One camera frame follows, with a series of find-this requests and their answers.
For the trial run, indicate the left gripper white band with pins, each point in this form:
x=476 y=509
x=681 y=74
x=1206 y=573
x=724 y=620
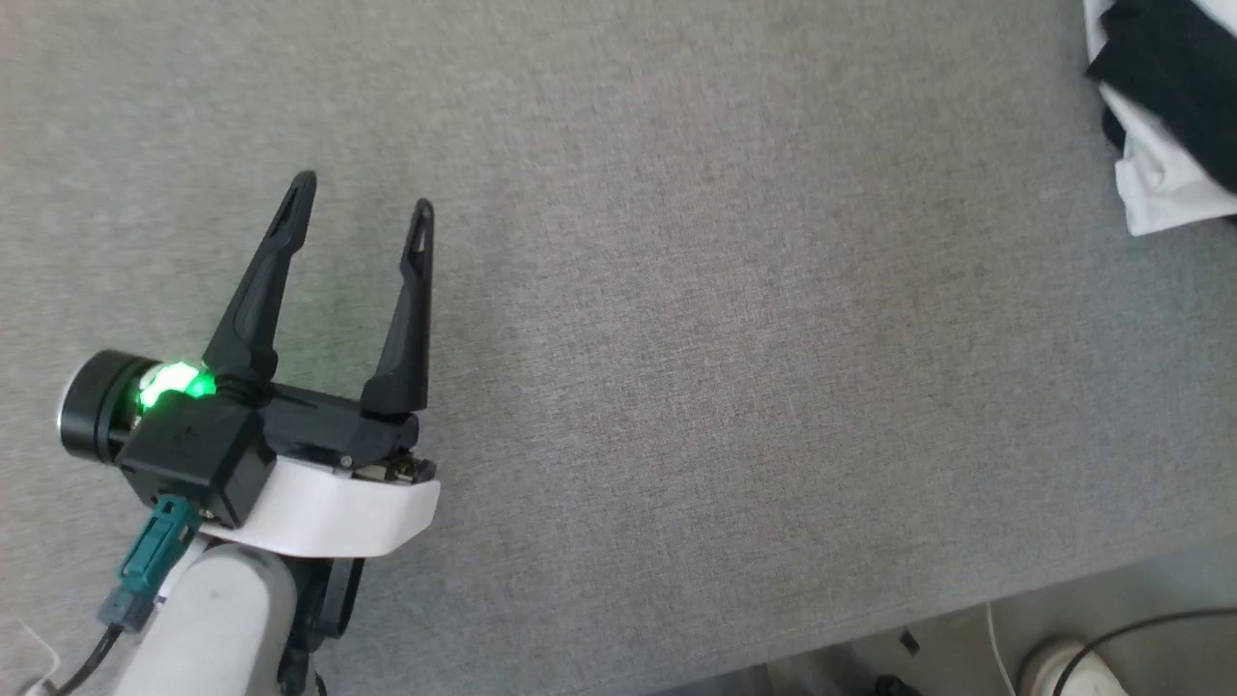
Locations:
x=338 y=503

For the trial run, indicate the black and white shirt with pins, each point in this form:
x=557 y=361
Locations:
x=1169 y=184

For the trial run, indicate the white rounded floor object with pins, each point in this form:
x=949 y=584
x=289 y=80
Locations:
x=1049 y=667

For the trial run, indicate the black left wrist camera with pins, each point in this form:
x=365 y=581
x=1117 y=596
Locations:
x=193 y=454

